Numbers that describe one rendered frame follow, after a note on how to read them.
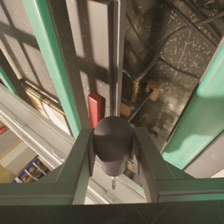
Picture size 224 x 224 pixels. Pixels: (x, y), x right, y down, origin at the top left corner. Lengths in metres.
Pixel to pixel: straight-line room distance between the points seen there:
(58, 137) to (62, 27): 0.34
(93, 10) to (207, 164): 0.49
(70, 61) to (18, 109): 0.40
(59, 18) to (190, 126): 0.20
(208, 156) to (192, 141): 0.04
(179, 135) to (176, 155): 0.04
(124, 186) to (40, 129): 0.30
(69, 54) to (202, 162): 0.24
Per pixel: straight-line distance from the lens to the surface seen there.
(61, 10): 0.24
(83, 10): 0.58
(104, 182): 0.43
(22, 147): 9.86
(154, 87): 1.29
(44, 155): 0.99
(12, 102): 0.67
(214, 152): 0.21
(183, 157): 0.22
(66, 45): 0.26
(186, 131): 0.18
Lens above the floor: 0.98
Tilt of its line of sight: 30 degrees down
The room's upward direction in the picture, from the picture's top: 137 degrees counter-clockwise
